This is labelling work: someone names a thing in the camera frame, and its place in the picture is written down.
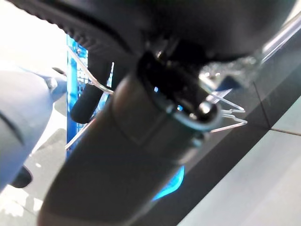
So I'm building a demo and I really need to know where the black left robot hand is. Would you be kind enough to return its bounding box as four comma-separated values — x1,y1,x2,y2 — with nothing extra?
9,0,294,226

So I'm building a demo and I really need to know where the blue plastic shopping basket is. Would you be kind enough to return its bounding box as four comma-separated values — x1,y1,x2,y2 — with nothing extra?
64,32,186,203

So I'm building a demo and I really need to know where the silver left robot leg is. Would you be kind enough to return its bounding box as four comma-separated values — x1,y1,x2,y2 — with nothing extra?
0,67,67,189

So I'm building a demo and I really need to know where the clear zip tie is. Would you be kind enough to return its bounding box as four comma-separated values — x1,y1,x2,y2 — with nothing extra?
210,113,248,133
209,90,246,113

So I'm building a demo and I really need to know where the clear plastic price rail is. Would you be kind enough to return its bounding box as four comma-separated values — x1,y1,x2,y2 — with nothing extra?
255,13,301,66

